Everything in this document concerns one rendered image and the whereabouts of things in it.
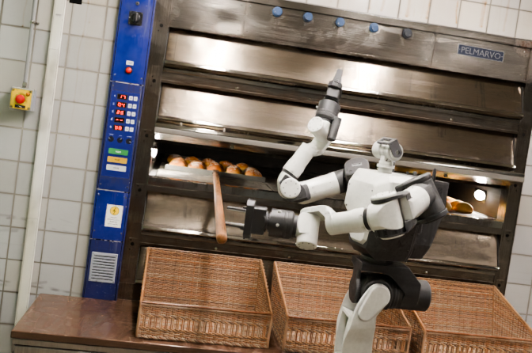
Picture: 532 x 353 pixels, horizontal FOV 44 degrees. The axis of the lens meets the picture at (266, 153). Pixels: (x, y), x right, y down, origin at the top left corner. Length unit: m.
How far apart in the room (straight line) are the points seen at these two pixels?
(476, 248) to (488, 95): 0.78
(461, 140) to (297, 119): 0.84
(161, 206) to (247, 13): 1.01
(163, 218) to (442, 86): 1.51
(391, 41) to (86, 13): 1.46
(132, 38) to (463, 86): 1.63
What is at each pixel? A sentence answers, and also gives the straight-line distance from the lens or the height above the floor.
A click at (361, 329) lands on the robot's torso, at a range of 2.40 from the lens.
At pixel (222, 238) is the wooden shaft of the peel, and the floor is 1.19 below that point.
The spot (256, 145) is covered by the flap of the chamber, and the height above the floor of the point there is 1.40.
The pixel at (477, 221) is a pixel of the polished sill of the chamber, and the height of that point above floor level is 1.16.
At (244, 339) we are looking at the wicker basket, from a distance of 2.82.
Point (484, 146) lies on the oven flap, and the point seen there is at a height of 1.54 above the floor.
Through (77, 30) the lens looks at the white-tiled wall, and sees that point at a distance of 3.19.
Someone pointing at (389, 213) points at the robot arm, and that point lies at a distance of 1.93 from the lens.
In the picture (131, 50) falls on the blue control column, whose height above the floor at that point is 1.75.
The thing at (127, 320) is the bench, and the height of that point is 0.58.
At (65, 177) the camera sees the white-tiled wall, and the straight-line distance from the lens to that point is 3.19.
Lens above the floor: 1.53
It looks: 3 degrees down
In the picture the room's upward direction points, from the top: 8 degrees clockwise
